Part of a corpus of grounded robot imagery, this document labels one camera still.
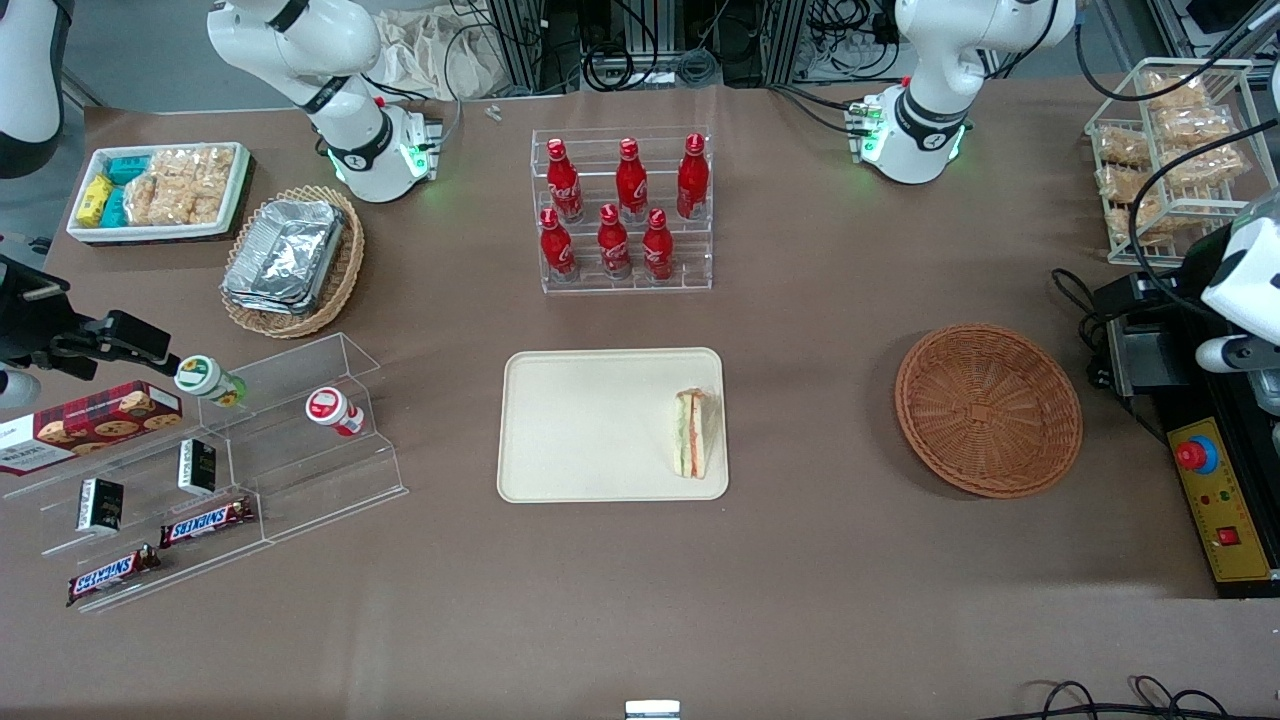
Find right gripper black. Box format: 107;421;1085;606
0;255;182;381

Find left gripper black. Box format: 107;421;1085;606
1091;225;1236;338

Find triangular sandwich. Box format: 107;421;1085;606
674;388;710;480

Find brown round wicker basket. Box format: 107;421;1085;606
894;323;1084;499

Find light oval wicker basket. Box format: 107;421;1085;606
220;185;366;339

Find cream plastic tray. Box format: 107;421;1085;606
497;347;730;503

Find clear rice cracker bag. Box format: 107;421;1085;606
1165;145;1251;193
148;147;237;196
1094;128;1153;170
1153;105;1237;153
1096;165;1157;207
124;175;223;227
1105;200;1173;247
1140;70;1211;113

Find red tartan cookie box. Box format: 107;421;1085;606
0;381;185;478

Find green lid sunflower cup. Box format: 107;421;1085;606
174;355;248;409

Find clear acrylic stepped shelf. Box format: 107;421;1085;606
198;332;409;547
0;425;271;614

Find yellow snack packet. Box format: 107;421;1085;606
77;174;115;228

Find small black box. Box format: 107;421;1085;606
77;478;126;535
178;439;219;498

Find silver foil container stack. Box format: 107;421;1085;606
222;199;347;316

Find Snickers chocolate bar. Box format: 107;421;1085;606
159;497;257;550
66;545;163;609

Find white rectangular snack bin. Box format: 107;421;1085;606
66;142;252;244

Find yellow black control box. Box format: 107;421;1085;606
1150;395;1280;600

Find red lid cup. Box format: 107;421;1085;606
305;386;367;438

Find beige cloth bag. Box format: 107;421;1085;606
375;5;513;101

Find red cola bottle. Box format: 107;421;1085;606
539;208;579;284
614;138;650;224
676;133;711;222
641;208;676;283
597;204;634;281
545;138;586;224

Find clear acrylic bottle rack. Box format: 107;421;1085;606
530;127;714;294

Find black cable on table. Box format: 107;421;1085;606
1050;267;1117;393

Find black looping arm cable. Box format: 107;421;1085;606
1127;122;1280;293

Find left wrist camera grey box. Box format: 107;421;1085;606
1195;335;1280;375

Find white wire rack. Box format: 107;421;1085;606
1085;57;1263;267

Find black hanging cable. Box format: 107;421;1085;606
1075;0;1280;103

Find black cables at table edge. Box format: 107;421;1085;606
1000;676;1233;720

